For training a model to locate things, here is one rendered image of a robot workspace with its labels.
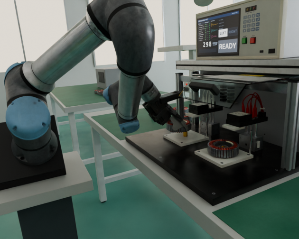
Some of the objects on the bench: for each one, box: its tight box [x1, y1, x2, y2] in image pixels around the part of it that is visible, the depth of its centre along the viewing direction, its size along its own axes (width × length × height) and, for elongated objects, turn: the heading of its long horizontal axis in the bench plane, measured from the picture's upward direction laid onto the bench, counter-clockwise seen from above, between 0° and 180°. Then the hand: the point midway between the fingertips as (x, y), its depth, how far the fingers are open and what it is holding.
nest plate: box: [163, 130, 209, 147], centre depth 113 cm, size 15×15×1 cm
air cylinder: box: [239, 132, 263, 152], centre depth 98 cm, size 5×8×6 cm
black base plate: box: [125, 121, 299, 206], centre depth 104 cm, size 47×64×2 cm
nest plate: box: [195, 147, 253, 168], centre depth 92 cm, size 15×15×1 cm
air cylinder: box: [201, 120, 220, 136], centre depth 119 cm, size 5×8×6 cm
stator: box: [207, 139, 239, 158], centre depth 91 cm, size 11×11×4 cm
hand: (180, 125), depth 111 cm, fingers closed on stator, 13 cm apart
